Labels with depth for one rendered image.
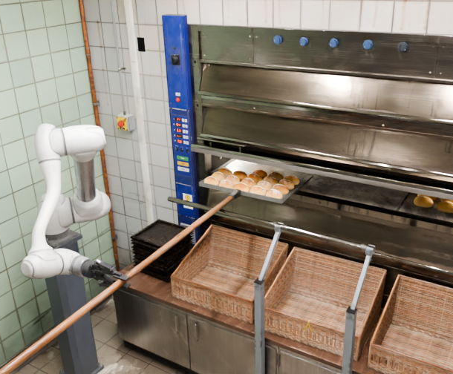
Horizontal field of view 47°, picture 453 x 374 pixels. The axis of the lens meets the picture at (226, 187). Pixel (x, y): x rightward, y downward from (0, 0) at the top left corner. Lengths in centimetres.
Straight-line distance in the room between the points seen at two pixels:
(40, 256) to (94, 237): 167
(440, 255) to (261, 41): 146
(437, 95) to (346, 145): 51
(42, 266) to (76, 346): 121
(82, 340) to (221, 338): 90
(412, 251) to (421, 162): 51
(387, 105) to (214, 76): 101
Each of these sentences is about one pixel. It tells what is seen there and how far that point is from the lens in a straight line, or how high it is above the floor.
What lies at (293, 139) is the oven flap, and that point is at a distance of 292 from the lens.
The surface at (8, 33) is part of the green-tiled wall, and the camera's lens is 332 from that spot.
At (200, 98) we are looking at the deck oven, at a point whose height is 168.
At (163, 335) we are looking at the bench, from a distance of 343.
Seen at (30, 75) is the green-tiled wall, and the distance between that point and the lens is 341.
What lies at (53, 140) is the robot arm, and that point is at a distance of 255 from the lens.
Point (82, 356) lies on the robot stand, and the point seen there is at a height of 20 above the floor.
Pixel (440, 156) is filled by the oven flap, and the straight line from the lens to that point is 271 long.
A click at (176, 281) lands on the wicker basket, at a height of 70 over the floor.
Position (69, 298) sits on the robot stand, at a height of 64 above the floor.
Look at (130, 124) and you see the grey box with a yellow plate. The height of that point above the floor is 146.
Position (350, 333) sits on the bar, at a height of 84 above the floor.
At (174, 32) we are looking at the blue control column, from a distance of 316.
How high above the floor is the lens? 246
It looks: 24 degrees down
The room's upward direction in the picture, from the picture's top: 2 degrees counter-clockwise
